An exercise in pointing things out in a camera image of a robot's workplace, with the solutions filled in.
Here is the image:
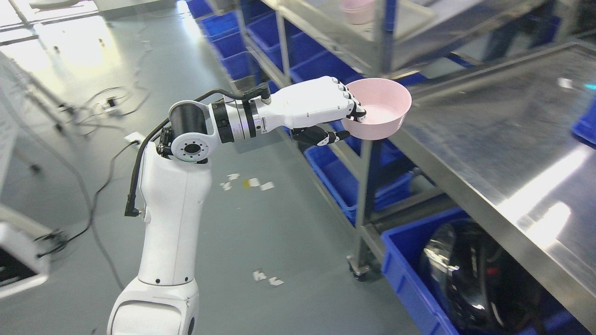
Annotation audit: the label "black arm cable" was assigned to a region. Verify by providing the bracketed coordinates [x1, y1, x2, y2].
[124, 82, 272, 218]

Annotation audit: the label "steel shelf rack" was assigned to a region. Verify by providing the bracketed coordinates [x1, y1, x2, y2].
[209, 0, 595, 281]

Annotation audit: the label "blue bin under table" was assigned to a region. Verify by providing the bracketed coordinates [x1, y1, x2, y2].
[381, 207, 589, 335]

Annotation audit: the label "pink plastic bowl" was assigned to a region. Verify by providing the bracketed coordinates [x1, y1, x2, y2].
[341, 78, 412, 141]

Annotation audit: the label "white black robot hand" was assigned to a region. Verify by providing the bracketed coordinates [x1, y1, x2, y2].
[255, 76, 366, 147]

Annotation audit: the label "black helmet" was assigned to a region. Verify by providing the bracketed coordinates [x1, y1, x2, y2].
[419, 219, 547, 335]

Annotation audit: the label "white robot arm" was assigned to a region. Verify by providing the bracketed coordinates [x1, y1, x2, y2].
[106, 96, 271, 335]

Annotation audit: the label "stacked pink bowls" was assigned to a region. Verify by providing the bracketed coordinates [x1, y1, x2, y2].
[340, 0, 375, 25]

